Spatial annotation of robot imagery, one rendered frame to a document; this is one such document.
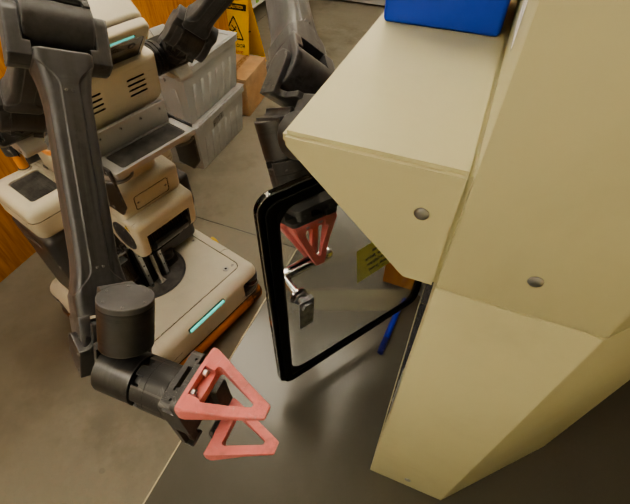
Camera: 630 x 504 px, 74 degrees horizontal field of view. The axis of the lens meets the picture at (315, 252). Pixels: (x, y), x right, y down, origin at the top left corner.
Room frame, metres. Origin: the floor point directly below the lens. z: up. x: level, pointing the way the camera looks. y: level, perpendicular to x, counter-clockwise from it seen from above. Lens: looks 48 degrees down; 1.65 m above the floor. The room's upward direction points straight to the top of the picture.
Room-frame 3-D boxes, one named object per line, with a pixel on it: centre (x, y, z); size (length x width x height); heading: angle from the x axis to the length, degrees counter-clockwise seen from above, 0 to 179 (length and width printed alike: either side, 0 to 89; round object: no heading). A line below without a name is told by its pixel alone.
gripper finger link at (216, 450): (0.16, 0.09, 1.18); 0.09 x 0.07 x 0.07; 69
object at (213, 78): (2.50, 0.77, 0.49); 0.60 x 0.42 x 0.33; 158
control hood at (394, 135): (0.35, -0.09, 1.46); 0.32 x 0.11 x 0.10; 158
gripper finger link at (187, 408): (0.16, 0.09, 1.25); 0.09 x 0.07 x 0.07; 69
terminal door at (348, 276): (0.38, -0.07, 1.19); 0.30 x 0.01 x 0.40; 124
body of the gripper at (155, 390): (0.19, 0.15, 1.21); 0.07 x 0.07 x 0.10; 69
